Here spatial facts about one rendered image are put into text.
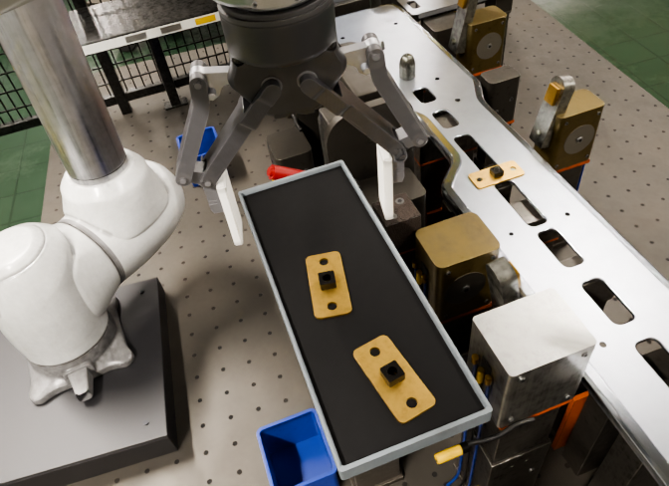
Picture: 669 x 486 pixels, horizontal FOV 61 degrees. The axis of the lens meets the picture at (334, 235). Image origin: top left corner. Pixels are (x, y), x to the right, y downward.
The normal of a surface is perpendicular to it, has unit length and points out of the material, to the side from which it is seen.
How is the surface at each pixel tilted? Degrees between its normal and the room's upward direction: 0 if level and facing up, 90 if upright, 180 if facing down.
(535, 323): 0
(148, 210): 87
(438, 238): 0
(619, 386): 0
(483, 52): 90
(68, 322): 90
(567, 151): 90
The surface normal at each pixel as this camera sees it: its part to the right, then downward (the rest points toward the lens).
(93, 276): 0.88, 0.11
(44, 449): -0.08, -0.71
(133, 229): 0.77, 0.29
